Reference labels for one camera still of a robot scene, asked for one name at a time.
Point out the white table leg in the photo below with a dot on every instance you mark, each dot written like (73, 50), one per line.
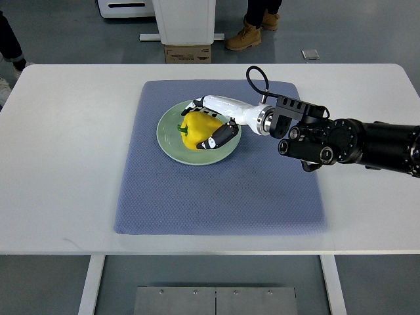
(333, 285)
(92, 284)

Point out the grey floor plate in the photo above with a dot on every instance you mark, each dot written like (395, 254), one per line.
(310, 54)

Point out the tan work boot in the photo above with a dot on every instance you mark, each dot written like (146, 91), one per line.
(248, 36)
(270, 21)

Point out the cardboard box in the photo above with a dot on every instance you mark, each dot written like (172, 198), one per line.
(187, 54)

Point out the left white table leg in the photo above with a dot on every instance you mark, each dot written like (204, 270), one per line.
(92, 284)

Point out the right white table leg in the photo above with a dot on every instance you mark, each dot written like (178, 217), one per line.
(333, 285)

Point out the yellow bell pepper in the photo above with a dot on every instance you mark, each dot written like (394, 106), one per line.
(197, 127)

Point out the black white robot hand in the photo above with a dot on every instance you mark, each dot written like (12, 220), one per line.
(232, 113)

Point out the white appliance with slot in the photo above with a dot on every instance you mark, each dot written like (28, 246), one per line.
(125, 9)

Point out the blue-grey quilted mat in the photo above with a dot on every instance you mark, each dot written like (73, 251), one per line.
(253, 191)

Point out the person in dark trousers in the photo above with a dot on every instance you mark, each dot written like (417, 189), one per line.
(10, 47)

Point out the light green plate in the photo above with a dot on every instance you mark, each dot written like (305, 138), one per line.
(170, 141)

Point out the metal base plate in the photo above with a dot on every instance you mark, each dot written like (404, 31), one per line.
(216, 300)

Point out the white pedestal machine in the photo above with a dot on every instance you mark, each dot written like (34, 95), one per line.
(184, 22)

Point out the white sneaker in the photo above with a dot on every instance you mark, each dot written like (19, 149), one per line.
(5, 91)

